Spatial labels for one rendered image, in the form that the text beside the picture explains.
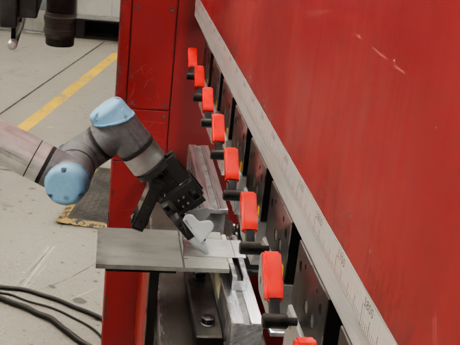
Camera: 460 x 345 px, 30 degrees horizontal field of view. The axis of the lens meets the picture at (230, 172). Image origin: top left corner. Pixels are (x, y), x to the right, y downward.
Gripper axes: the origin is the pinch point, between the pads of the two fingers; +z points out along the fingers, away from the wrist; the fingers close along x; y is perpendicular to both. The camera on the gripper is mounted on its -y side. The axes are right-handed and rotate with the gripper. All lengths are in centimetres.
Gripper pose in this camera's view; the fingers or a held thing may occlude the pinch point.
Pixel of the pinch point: (200, 244)
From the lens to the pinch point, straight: 178.4
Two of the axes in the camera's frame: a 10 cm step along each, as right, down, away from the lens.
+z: 5.6, 7.5, 3.5
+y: 8.2, -5.7, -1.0
